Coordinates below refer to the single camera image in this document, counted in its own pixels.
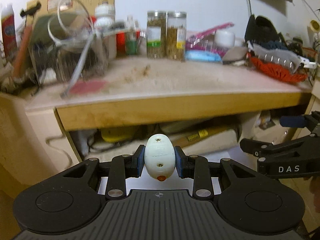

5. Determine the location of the orange knitted item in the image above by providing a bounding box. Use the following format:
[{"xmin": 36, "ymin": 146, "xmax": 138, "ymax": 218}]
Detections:
[{"xmin": 249, "ymin": 57, "xmax": 308, "ymax": 83}]

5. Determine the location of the red white spray can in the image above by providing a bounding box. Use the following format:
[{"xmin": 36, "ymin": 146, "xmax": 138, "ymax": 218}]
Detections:
[{"xmin": 1, "ymin": 3, "xmax": 17, "ymax": 62}]

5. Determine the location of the white cap small jar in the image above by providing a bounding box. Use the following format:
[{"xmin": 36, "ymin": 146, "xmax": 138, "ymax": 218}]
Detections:
[{"xmin": 214, "ymin": 29, "xmax": 235, "ymax": 48}]

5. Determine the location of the herb jar yellow label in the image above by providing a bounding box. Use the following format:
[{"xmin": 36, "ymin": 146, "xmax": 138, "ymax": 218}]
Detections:
[{"xmin": 166, "ymin": 11, "xmax": 187, "ymax": 61}]

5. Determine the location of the yellow tool under desk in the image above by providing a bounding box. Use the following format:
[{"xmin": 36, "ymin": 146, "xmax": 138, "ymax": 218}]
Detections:
[{"xmin": 100, "ymin": 126, "xmax": 137, "ymax": 143}]

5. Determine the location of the blue tissue packet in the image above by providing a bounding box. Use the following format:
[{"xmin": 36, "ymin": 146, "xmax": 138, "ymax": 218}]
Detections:
[{"xmin": 185, "ymin": 50, "xmax": 222, "ymax": 62}]

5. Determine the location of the wooden handle hammer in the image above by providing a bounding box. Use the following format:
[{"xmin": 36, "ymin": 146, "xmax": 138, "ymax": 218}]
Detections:
[{"xmin": 172, "ymin": 125, "xmax": 241, "ymax": 148}]

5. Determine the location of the herb jar green label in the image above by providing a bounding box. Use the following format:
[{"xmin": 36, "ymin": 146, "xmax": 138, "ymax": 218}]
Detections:
[{"xmin": 146, "ymin": 10, "xmax": 167, "ymax": 59}]

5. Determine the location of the pink striped plastic packet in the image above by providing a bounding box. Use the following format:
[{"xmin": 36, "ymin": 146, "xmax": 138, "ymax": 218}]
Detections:
[{"xmin": 185, "ymin": 22, "xmax": 234, "ymax": 58}]

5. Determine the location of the white oval plastic device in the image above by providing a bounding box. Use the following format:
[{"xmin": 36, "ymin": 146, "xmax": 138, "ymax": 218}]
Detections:
[{"xmin": 144, "ymin": 134, "xmax": 176, "ymax": 182}]

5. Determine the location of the black cloth item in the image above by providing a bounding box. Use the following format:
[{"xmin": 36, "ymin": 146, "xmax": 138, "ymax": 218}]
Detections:
[{"xmin": 244, "ymin": 15, "xmax": 287, "ymax": 50}]

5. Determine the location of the white sports water bottle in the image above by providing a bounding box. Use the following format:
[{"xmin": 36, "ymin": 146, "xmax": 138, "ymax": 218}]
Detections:
[{"xmin": 94, "ymin": 0, "xmax": 117, "ymax": 60}]

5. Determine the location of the white open drawer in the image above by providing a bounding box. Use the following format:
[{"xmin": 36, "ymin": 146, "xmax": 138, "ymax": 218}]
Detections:
[{"xmin": 97, "ymin": 144, "xmax": 263, "ymax": 196}]

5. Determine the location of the green white spray bottle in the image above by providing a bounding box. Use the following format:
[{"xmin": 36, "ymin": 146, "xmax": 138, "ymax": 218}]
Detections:
[{"xmin": 125, "ymin": 15, "xmax": 137, "ymax": 55}]

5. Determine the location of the clear plastic organiser box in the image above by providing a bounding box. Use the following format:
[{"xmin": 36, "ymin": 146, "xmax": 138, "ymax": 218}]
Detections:
[{"xmin": 29, "ymin": 37, "xmax": 109, "ymax": 86}]

